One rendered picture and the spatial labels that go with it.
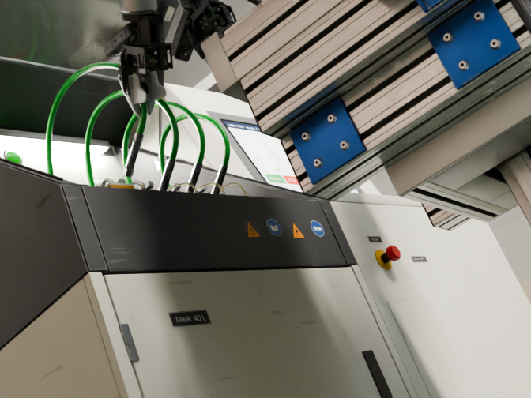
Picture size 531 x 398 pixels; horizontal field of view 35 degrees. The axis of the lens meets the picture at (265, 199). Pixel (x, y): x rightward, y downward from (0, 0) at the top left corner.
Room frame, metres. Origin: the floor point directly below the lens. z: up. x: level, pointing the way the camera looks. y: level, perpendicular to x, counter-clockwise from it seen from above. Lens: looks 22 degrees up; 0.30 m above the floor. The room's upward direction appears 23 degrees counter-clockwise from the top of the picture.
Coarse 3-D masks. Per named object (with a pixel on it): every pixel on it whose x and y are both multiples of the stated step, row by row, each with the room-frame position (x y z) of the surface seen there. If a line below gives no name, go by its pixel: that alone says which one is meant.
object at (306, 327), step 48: (144, 288) 1.28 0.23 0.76; (192, 288) 1.36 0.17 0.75; (240, 288) 1.45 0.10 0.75; (288, 288) 1.56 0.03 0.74; (336, 288) 1.67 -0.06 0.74; (144, 336) 1.25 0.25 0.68; (192, 336) 1.33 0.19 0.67; (240, 336) 1.42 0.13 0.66; (288, 336) 1.51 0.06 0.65; (336, 336) 1.62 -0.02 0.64; (144, 384) 1.23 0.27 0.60; (192, 384) 1.30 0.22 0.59; (240, 384) 1.38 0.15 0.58; (288, 384) 1.47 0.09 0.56; (336, 384) 1.57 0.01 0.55; (384, 384) 1.68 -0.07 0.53
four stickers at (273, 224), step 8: (248, 224) 1.52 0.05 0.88; (272, 224) 1.58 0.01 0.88; (288, 224) 1.62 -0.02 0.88; (296, 224) 1.64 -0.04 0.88; (312, 224) 1.68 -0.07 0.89; (320, 224) 1.70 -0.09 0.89; (248, 232) 1.52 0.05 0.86; (256, 232) 1.54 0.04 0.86; (272, 232) 1.57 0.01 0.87; (280, 232) 1.59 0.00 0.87; (296, 232) 1.63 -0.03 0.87; (320, 232) 1.69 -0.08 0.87
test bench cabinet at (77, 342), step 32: (96, 288) 1.21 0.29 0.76; (64, 320) 1.26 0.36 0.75; (96, 320) 1.22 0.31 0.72; (0, 352) 1.37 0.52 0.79; (32, 352) 1.32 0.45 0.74; (64, 352) 1.27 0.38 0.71; (96, 352) 1.23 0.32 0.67; (0, 384) 1.39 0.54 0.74; (32, 384) 1.33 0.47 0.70; (64, 384) 1.28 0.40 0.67; (96, 384) 1.24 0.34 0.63; (128, 384) 1.21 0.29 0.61
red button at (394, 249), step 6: (390, 246) 1.82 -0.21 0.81; (396, 246) 1.82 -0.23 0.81; (378, 252) 1.83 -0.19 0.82; (384, 252) 1.85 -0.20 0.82; (390, 252) 1.81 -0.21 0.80; (396, 252) 1.82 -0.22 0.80; (378, 258) 1.83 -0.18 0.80; (384, 258) 1.83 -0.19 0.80; (390, 258) 1.81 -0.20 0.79; (396, 258) 1.82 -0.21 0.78; (384, 264) 1.83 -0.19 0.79; (390, 264) 1.85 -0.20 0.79
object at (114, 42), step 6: (126, 24) 1.42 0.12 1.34; (120, 30) 1.44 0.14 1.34; (126, 30) 1.43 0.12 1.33; (132, 30) 1.43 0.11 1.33; (114, 36) 1.46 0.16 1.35; (120, 36) 1.45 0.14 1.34; (126, 36) 1.43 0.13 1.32; (108, 42) 1.47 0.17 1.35; (114, 42) 1.46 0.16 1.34; (120, 42) 1.45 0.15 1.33; (108, 48) 1.48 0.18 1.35; (114, 48) 1.47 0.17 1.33; (120, 48) 1.48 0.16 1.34; (108, 54) 1.49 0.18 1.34; (114, 54) 1.50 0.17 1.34
